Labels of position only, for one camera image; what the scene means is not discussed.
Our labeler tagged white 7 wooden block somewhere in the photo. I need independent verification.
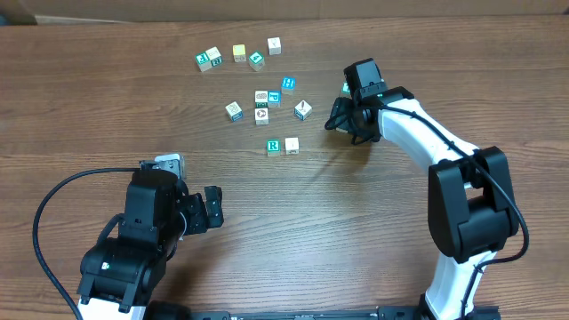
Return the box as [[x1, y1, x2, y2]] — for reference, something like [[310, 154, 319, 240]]
[[284, 137, 300, 155]]

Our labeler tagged green R wooden block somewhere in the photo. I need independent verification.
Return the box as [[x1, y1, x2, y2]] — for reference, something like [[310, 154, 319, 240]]
[[266, 140, 281, 156]]

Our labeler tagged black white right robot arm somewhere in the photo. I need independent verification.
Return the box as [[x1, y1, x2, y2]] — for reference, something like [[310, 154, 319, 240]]
[[325, 59, 529, 319]]

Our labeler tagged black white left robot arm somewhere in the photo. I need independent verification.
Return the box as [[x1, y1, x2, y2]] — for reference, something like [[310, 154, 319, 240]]
[[77, 170, 224, 319]]

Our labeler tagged green 7 wooden block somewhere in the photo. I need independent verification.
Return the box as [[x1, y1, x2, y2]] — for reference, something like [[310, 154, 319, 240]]
[[341, 82, 351, 98]]

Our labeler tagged white block blue side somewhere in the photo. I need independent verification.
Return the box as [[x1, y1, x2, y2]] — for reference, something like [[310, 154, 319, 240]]
[[294, 100, 313, 121]]

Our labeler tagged blue H wooden block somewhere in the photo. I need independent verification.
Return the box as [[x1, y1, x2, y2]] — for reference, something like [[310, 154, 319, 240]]
[[281, 76, 296, 95]]

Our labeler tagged blue P wooden block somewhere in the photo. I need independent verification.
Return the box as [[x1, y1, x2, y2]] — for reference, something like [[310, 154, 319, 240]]
[[268, 91, 282, 108]]

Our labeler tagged white block round picture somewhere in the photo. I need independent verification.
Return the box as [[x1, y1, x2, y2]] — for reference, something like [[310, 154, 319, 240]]
[[254, 108, 269, 125]]

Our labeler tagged wooden block brain picture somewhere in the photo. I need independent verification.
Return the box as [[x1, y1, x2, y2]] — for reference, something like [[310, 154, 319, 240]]
[[254, 91, 268, 108]]

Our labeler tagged plain white wooden block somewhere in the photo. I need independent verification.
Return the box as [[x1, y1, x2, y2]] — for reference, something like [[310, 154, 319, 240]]
[[268, 37, 282, 55]]

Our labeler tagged green A wooden block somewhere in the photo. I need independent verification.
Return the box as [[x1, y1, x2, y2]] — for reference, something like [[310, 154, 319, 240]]
[[248, 51, 265, 72]]

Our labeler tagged green J wooden block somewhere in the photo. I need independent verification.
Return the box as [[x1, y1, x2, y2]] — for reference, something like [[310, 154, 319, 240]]
[[195, 52, 212, 72]]

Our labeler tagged yellow top wooden block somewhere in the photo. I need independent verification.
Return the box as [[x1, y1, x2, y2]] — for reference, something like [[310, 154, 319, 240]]
[[232, 44, 247, 63]]

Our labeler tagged wooden block green 2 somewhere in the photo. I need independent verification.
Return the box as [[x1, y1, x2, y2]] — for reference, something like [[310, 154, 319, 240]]
[[205, 46, 223, 67]]

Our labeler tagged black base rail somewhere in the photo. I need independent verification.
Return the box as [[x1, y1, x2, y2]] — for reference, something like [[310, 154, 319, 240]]
[[146, 304, 501, 320]]

